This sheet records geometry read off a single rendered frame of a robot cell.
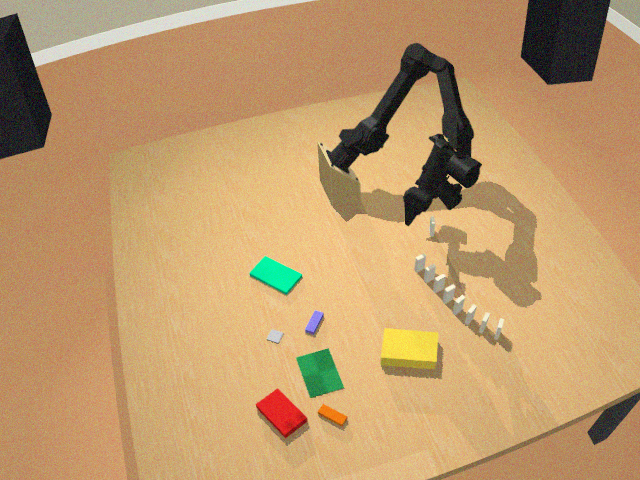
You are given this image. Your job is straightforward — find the purple rectangular block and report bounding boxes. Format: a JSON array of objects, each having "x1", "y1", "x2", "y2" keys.
[{"x1": 305, "y1": 310, "x2": 324, "y2": 335}]

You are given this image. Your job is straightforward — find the red rectangular block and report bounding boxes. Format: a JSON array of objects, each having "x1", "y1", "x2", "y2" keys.
[{"x1": 256, "y1": 388, "x2": 308, "y2": 438}]

